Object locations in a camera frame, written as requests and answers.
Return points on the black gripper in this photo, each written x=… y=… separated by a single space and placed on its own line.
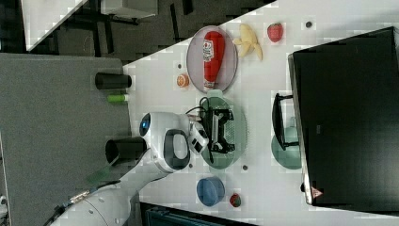
x=218 y=142

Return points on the green oval strainer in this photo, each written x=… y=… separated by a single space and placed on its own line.
x=235 y=131

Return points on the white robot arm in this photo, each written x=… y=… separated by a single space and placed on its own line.
x=170 y=139

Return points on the orange slice toy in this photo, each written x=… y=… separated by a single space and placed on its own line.
x=182 y=80

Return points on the grey round plate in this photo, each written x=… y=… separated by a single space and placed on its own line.
x=194 y=60

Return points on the red plush ketchup bottle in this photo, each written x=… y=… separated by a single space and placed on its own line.
x=213 y=48

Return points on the blue cup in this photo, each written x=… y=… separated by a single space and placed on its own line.
x=210 y=191

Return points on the peeled banana toy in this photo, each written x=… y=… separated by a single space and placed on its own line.
x=248 y=42

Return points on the green mug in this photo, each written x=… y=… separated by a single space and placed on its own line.
x=289 y=158

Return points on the small red strawberry toy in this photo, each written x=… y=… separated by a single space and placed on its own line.
x=235 y=200

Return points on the black round container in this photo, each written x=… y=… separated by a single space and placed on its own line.
x=124 y=150

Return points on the green cylinder object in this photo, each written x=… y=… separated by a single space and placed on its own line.
x=117 y=98

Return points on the black cylinder holder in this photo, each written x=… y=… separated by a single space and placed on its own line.
x=112 y=81

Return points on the black toaster oven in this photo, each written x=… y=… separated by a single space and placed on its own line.
x=346 y=102

